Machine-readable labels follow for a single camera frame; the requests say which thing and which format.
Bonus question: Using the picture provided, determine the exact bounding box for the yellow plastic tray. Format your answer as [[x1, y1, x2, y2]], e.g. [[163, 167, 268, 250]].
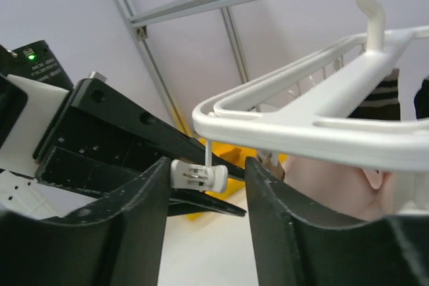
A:
[[182, 141, 289, 222]]

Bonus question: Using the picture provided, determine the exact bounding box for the black hanging sock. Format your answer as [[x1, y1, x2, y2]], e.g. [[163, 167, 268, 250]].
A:
[[349, 68, 428, 121]]

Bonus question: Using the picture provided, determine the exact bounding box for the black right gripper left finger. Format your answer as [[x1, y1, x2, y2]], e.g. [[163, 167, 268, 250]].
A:
[[1, 157, 170, 285]]

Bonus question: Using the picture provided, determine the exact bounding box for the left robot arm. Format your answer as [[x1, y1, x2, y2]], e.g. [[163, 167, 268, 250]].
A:
[[1, 41, 205, 198]]

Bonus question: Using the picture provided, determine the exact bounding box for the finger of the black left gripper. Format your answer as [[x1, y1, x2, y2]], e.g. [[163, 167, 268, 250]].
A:
[[168, 189, 247, 217]]

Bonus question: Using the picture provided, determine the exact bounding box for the white plastic clip hanger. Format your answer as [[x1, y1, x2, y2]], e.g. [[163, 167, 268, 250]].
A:
[[192, 0, 428, 204]]

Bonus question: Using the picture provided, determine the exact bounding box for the pink sheer sock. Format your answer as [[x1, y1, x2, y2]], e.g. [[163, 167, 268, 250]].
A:
[[284, 156, 428, 221]]

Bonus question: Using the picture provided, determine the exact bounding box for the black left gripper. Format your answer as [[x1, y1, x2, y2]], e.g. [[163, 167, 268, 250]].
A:
[[32, 78, 247, 200]]

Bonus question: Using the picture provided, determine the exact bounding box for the brown white striped sock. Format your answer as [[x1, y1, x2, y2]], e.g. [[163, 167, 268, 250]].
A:
[[257, 150, 285, 181]]

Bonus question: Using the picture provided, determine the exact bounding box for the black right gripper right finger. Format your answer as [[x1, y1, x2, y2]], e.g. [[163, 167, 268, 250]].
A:
[[245, 157, 428, 285]]

